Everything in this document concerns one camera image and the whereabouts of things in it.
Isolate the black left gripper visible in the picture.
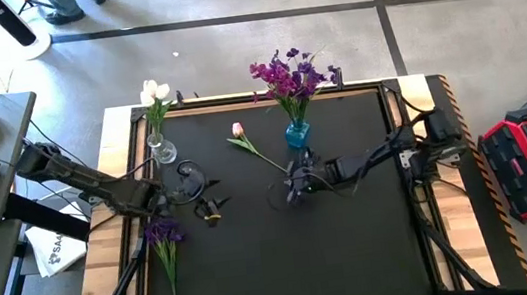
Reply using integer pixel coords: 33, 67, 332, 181
165, 169, 236, 233

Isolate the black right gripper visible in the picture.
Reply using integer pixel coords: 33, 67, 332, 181
279, 147, 335, 207

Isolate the purple artificial flower bunch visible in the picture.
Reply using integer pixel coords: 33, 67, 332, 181
141, 215, 193, 295
290, 57, 347, 124
271, 43, 325, 126

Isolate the magenta artificial flower bunch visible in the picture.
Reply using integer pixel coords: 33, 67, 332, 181
247, 56, 303, 129

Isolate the white artificial tulip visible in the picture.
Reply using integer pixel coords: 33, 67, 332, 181
152, 81, 177, 132
141, 78, 165, 137

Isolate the blue glass vase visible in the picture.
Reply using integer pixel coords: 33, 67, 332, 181
283, 119, 314, 152

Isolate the clear glass vase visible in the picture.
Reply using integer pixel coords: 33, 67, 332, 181
146, 129, 180, 166

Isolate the black table mat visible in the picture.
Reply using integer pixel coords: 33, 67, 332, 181
118, 86, 437, 295

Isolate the black hazard-striped floor mat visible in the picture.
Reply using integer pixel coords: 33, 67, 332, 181
424, 65, 527, 295

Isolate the white printed paper bag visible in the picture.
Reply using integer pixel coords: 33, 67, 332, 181
21, 201, 97, 281

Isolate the person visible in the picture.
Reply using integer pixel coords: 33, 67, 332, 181
42, 0, 111, 28

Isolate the black panel on white base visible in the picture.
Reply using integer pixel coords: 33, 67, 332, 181
0, 0, 55, 65

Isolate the black tripod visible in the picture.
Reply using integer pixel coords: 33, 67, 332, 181
16, 0, 56, 15

